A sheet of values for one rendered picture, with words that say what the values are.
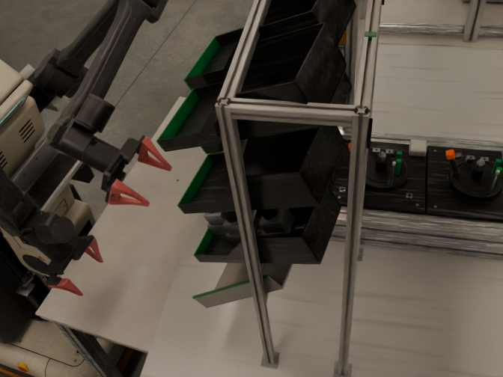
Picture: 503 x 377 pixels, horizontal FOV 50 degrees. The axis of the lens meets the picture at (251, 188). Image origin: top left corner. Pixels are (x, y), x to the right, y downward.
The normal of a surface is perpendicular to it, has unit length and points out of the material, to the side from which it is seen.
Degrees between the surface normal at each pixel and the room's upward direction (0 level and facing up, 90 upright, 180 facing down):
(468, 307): 0
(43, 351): 0
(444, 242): 90
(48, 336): 0
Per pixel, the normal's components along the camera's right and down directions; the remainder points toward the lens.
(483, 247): -0.21, 0.76
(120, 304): -0.10, -0.65
